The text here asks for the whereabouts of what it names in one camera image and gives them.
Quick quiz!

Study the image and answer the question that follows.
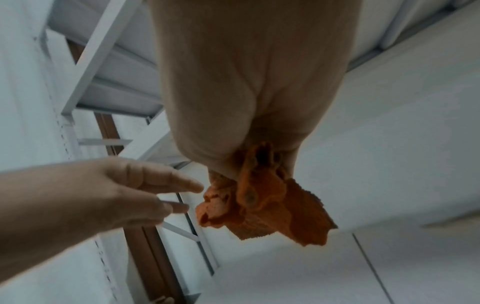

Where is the person's left hand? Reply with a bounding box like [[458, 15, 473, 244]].
[[0, 157, 206, 274]]

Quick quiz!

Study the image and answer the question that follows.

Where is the person's right hand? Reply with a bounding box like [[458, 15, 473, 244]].
[[147, 0, 365, 182]]

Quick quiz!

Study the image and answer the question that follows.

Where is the red cleaning cloth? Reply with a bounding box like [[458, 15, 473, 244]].
[[194, 140, 339, 247]]

